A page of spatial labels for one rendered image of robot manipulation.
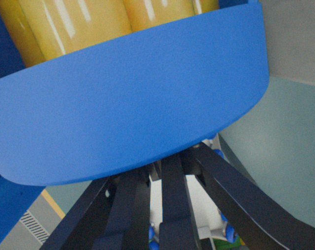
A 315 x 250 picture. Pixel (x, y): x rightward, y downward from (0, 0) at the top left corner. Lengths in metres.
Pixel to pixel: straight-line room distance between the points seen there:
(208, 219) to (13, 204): 0.52
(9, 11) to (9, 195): 0.51
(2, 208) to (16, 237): 1.90
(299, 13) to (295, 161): 1.44
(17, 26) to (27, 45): 0.02
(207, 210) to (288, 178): 1.46
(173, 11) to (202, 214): 0.50
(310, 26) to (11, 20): 0.56
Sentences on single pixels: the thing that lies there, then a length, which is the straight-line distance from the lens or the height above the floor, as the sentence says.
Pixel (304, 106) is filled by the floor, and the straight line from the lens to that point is 1.73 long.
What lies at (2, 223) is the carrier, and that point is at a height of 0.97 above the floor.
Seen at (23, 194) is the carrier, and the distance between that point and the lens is 0.70.
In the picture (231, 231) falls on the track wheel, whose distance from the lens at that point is 0.57.
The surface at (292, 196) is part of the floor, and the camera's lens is 2.12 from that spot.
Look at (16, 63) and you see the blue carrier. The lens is 0.31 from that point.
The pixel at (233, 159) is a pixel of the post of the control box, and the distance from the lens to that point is 1.15.
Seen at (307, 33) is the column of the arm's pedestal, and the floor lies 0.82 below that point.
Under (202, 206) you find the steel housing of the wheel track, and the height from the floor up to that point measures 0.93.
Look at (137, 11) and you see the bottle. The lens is 0.18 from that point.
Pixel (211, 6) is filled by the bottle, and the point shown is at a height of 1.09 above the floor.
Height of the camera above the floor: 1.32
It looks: 69 degrees down
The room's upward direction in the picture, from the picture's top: 180 degrees clockwise
